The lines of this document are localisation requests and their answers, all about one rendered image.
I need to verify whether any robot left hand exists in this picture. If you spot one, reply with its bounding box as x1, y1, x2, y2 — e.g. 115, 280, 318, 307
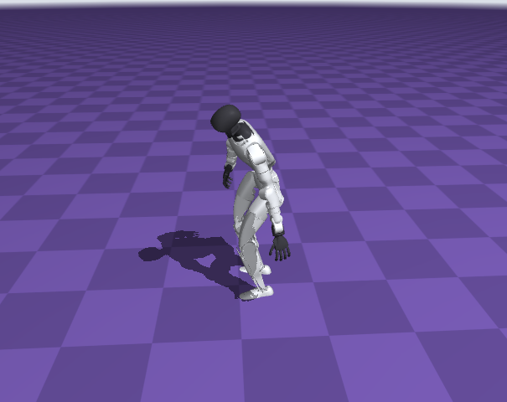
269, 225, 291, 261

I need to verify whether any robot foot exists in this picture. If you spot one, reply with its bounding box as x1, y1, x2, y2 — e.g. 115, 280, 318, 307
239, 286, 274, 300
240, 265, 272, 275

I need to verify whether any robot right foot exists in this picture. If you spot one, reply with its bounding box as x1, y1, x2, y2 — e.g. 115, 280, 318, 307
240, 265, 272, 275

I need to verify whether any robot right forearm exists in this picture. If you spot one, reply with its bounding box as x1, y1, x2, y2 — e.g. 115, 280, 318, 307
225, 139, 237, 170

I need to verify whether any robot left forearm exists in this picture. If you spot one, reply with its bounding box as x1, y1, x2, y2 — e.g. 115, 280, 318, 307
266, 188, 283, 234

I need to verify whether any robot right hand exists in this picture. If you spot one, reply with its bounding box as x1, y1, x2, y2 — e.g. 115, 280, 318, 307
223, 164, 233, 188

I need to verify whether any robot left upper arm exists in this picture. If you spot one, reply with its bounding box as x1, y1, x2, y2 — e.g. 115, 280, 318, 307
247, 144, 276, 200

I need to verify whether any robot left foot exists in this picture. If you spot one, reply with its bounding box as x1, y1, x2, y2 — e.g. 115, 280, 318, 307
239, 286, 274, 300

